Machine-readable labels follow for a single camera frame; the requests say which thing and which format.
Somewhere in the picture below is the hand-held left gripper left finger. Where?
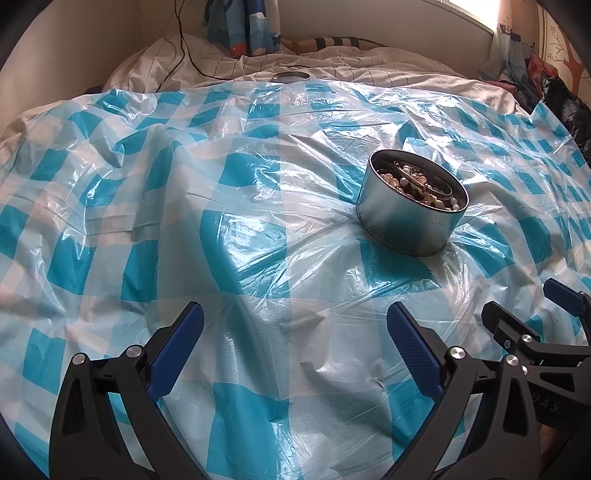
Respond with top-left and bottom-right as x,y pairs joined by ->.
48,301 -> 205,480

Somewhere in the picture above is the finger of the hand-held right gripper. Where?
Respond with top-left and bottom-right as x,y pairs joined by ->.
482,302 -> 591,370
544,278 -> 591,342

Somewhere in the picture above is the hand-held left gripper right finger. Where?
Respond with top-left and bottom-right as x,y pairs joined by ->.
387,302 -> 541,480

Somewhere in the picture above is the round metal tin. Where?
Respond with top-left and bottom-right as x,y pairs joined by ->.
355,148 -> 470,256

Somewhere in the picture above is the mixed bead jewelry pile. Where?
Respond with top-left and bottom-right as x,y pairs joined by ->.
376,157 -> 462,212

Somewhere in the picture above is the blue checkered plastic sheet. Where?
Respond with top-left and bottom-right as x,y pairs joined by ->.
0,76 -> 591,480

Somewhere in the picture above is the black plastic bag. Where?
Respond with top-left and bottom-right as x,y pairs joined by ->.
533,76 -> 591,161

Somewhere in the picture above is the pink clothing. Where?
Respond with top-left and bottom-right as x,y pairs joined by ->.
526,53 -> 560,89

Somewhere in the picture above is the pale cartoon print curtain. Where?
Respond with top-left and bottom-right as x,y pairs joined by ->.
480,23 -> 533,95

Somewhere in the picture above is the wardrobe with tree decal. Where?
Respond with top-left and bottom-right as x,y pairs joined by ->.
536,0 -> 591,93

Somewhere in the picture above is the white striped duvet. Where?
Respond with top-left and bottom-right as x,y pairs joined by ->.
0,32 -> 525,139

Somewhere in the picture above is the bright window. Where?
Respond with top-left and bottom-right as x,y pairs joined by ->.
441,0 -> 500,17

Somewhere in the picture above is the striped pillow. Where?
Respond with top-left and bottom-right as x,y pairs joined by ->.
281,36 -> 389,55

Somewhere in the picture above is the white bed headboard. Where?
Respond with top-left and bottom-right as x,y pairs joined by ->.
276,0 -> 498,57

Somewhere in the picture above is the blue cartoon print curtain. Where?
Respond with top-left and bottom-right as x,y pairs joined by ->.
203,0 -> 282,58

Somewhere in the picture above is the black charger cable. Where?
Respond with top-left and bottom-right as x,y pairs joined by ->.
173,0 -> 234,80

